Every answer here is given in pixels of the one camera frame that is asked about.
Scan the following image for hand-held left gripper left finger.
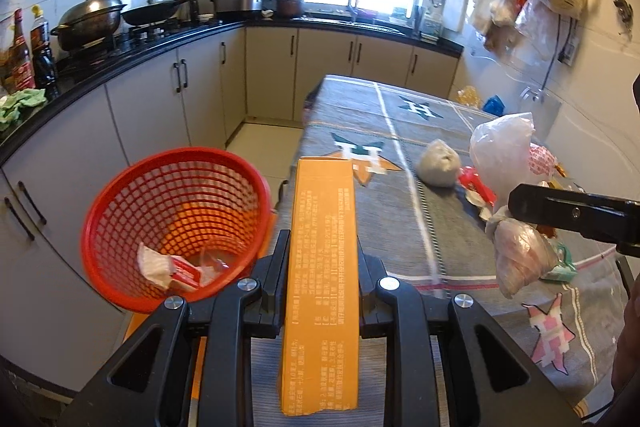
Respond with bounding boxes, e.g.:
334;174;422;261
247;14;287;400
60;229;292;427

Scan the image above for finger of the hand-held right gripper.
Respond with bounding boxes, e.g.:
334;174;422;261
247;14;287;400
508;183;640;258

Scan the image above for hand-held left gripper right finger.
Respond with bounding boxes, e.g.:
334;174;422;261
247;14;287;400
357;252;583;427

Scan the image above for long orange cardboard box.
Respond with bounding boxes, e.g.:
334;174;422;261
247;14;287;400
276;157;361;417

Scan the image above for clear bag with pinkish contents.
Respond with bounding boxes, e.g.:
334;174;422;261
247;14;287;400
486;207;560;300

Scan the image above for red plastic mesh basket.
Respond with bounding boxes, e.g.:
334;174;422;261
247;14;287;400
81;148;273;314

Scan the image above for green and white packet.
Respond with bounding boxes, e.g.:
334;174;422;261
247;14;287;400
540;243;576;283

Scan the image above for grey printed tablecloth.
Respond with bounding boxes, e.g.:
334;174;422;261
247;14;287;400
249;74;632;427

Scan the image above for white plastic bag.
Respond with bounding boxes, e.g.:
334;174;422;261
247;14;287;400
469;112;536;208

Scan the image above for red and white wrapper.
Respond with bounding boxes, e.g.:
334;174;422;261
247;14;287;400
458;166;498;208

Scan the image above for small red and white box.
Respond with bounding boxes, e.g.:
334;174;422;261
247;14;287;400
169;256;203;292

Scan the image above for crumpled white paper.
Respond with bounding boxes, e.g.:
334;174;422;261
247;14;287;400
137;243;176;290

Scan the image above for grey knotted bag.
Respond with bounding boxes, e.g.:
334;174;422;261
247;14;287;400
417;138;462;188

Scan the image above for bunch of hanging plastic bags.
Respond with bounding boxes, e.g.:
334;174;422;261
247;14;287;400
469;0;576;64

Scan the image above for kitchen base cabinets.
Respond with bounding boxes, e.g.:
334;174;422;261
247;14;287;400
0;18;465;403

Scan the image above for brown pot with lid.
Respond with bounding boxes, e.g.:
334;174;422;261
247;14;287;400
276;0;307;18

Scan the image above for gas stove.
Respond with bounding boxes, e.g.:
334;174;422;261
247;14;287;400
56;18;226;75

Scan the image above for silver rice cooker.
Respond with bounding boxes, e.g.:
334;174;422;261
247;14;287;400
213;0;266;18

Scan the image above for black frying pan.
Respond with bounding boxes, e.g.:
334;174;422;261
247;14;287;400
121;0;208;26

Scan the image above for green cloth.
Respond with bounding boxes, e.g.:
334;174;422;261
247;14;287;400
0;88;47;132

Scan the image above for wok with metal lid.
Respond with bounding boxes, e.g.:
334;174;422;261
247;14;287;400
50;0;128;52

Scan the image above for dark sauce bottle yellow cap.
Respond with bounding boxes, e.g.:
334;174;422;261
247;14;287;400
30;5;61;96

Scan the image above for red label sauce bottle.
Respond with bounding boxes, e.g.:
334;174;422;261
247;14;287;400
12;9;37;90

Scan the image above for black power cable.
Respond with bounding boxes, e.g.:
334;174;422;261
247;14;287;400
540;14;577;94

